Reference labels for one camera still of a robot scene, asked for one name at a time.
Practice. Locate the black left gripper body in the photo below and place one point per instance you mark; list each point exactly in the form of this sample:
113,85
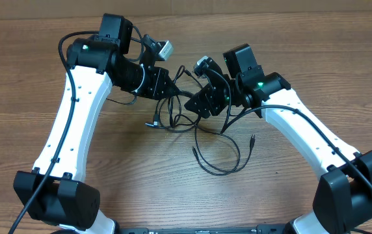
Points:
151,82

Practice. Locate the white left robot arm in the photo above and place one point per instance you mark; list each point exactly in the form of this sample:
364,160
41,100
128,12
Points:
54,191

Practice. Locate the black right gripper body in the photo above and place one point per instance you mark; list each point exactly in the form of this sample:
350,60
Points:
217,101

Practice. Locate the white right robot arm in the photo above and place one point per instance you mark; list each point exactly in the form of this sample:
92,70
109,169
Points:
343,199

